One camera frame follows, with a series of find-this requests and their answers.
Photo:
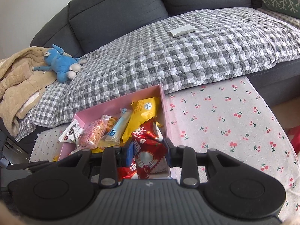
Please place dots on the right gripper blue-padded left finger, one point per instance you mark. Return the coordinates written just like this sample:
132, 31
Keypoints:
112, 158

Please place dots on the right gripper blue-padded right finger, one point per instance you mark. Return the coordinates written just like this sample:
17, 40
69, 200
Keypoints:
185, 158

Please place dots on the red crinkled snack pack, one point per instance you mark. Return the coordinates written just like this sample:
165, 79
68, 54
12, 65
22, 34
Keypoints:
127, 172

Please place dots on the yellow snack pack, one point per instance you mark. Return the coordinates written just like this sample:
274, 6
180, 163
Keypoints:
104, 144

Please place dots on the white cream roll pack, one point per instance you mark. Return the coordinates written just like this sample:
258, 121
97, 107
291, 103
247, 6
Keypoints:
116, 133

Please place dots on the pink rice cracker pack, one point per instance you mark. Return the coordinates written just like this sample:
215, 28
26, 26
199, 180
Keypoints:
93, 133

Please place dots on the red triangular snack pack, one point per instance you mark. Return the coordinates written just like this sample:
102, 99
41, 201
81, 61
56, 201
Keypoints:
149, 150

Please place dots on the white orange lotus chip pack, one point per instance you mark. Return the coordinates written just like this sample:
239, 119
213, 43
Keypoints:
110, 123

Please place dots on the white walnut snack pack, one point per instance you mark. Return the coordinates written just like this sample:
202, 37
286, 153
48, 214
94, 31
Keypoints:
72, 133

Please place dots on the yellow waffle sandwich pack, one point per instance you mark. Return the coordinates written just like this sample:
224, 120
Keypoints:
143, 110

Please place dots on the pink and silver cardboard box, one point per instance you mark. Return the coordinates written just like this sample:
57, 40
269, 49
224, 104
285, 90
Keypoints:
113, 109

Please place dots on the cherry print tablecloth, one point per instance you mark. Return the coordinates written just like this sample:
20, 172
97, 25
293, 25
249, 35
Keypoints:
230, 116

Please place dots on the beige quilted blanket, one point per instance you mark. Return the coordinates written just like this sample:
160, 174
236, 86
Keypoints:
21, 87

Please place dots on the blue plush toy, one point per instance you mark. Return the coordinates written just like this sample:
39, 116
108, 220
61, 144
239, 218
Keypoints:
65, 66

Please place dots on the red plastic stool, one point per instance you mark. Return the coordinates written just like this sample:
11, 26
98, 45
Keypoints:
294, 137

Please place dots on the grey checked quilted blanket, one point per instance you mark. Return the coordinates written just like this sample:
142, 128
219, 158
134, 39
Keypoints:
228, 43

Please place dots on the white packet on sofa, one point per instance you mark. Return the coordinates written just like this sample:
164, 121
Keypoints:
183, 30

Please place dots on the dark grey sofa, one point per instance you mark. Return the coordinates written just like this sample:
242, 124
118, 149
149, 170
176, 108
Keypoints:
83, 26

